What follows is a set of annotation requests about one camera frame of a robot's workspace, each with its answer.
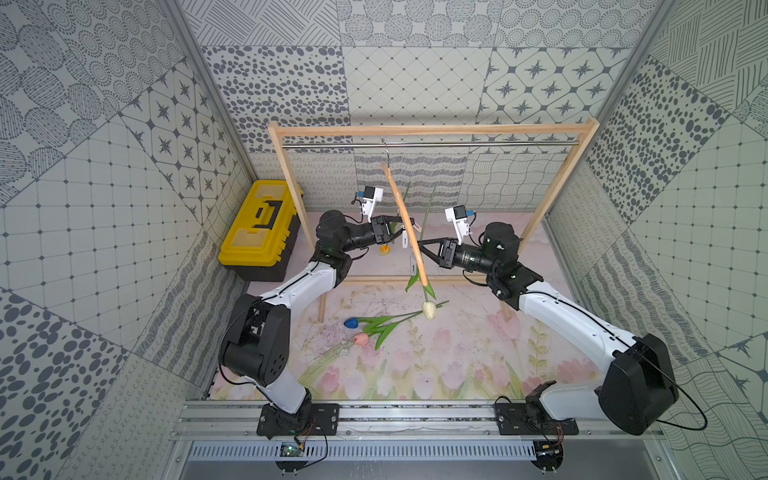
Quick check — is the right black circuit board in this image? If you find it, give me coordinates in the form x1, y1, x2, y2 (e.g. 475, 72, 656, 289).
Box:
531, 441, 564, 474

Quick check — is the floral pink table mat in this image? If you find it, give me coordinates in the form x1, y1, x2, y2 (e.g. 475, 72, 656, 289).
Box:
287, 244, 600, 401

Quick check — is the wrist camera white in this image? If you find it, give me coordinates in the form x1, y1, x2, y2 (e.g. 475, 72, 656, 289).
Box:
445, 205, 475, 246
356, 186, 383, 222

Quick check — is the wooden curved clothes hanger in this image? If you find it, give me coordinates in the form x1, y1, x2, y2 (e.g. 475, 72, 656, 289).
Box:
382, 142, 429, 288

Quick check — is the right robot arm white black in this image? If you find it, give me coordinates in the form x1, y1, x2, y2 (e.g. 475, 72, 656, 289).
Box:
418, 222, 680, 435

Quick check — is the yellow black toolbox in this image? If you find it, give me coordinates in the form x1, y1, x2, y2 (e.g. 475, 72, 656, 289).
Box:
218, 180, 300, 282

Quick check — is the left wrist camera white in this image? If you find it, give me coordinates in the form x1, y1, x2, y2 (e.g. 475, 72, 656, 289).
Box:
356, 186, 383, 222

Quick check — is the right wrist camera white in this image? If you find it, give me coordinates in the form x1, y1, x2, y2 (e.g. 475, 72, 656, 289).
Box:
445, 205, 475, 246

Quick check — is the metal rack rod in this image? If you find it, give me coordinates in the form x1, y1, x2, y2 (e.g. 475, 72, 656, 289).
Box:
282, 141, 580, 150

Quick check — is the left green circuit board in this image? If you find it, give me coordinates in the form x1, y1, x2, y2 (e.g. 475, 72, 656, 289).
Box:
275, 442, 308, 473

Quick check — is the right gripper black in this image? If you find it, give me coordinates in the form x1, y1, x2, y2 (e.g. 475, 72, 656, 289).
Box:
417, 236, 499, 277

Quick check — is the wooden clothes rack frame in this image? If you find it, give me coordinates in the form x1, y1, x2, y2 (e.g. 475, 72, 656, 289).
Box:
260, 119, 599, 328

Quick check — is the white artificial tulip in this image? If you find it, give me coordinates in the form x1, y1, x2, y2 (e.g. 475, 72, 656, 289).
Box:
404, 185, 439, 321

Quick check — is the aluminium mounting rail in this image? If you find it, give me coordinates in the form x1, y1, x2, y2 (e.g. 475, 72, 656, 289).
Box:
170, 400, 634, 441

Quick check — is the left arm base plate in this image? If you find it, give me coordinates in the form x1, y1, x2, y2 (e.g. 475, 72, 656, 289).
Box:
256, 403, 341, 439

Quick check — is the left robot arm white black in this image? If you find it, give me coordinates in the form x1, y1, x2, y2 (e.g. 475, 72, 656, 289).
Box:
218, 210, 412, 416

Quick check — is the white vented cable duct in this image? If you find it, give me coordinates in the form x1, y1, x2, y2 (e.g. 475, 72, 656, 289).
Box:
188, 439, 534, 462

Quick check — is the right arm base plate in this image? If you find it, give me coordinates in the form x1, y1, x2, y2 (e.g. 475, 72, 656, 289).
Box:
493, 402, 579, 438

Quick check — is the pink artificial tulip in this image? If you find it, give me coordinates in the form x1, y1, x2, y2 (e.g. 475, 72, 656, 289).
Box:
352, 320, 403, 350

